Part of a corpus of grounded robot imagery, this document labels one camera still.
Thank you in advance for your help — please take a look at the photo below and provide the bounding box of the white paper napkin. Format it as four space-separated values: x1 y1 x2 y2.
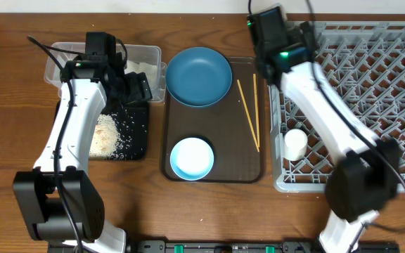
124 60 158 89

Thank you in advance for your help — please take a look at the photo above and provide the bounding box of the white green cup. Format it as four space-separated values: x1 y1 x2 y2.
283 129 308 162

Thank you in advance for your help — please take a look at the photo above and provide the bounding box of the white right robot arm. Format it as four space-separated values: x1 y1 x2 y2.
247 5 401 252

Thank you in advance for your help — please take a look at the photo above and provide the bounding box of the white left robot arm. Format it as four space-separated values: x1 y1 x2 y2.
13 32 152 252

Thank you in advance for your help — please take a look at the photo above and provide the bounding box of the grey dishwasher rack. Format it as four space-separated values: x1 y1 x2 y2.
269 21 405 193

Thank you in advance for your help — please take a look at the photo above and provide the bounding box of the wooden chopstick right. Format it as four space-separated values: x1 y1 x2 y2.
253 73 260 146

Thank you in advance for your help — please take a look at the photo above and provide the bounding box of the wooden chopstick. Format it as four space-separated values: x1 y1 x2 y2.
253 73 260 146
236 79 260 152

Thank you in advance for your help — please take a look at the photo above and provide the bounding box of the clear plastic bin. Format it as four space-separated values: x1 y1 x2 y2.
44 42 167 103

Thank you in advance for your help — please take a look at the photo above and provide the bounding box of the black tray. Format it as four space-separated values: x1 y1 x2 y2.
53 97 150 162

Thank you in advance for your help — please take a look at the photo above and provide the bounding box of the wooden chopstick left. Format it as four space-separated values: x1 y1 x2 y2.
236 79 260 152

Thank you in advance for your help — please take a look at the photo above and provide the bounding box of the pile of rice scraps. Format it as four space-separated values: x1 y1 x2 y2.
89 112 142 160

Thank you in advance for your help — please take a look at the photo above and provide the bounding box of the dark blue plate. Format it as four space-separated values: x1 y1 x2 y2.
165 47 233 108

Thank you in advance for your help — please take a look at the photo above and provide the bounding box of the brown serving tray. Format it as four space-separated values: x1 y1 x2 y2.
160 57 266 183

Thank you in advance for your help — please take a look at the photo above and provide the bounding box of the light blue bowl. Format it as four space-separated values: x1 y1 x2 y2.
169 137 214 181

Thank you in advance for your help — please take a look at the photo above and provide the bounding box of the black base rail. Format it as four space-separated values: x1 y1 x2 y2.
47 240 400 253

